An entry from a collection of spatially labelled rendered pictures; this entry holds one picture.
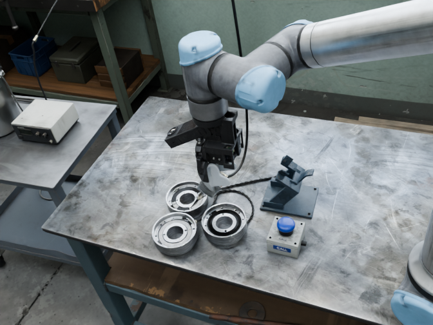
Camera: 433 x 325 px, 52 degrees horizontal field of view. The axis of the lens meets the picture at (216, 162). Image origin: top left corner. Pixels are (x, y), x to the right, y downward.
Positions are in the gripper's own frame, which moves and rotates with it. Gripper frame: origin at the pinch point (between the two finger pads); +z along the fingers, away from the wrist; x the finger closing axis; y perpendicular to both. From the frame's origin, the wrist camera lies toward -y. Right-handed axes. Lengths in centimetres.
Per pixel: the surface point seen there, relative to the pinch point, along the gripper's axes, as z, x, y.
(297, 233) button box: 8.8, -3.0, 19.9
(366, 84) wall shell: 74, 157, 28
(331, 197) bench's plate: 13.3, 13.2, 25.3
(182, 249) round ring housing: 10.7, -12.1, -4.2
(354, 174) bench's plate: 13.3, 22.5, 29.8
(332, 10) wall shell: 32, 158, 6
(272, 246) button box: 10.6, -6.3, 15.2
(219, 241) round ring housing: 10.7, -7.9, 3.2
